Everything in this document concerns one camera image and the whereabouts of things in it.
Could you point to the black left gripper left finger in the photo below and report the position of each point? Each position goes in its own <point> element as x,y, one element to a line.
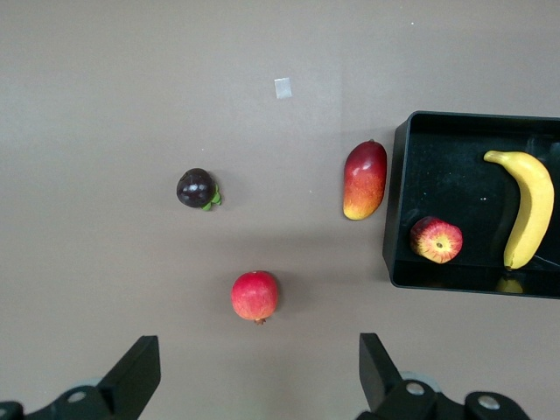
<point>122,385</point>

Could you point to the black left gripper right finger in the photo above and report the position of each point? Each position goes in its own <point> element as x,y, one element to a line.
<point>380,385</point>

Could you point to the red yellow apple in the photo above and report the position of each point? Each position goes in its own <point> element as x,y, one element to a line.
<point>437,240</point>

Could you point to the black plastic box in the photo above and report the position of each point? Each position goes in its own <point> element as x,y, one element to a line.
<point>459,175</point>

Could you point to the yellow banana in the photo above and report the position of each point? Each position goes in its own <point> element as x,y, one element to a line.
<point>531,205</point>

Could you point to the red pomegranate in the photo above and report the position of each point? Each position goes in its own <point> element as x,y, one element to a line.
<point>254,296</point>

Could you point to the red yellow mango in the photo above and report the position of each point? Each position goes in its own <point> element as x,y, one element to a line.
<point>364,184</point>

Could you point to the dark purple mangosteen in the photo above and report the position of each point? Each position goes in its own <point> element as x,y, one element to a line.
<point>194,188</point>

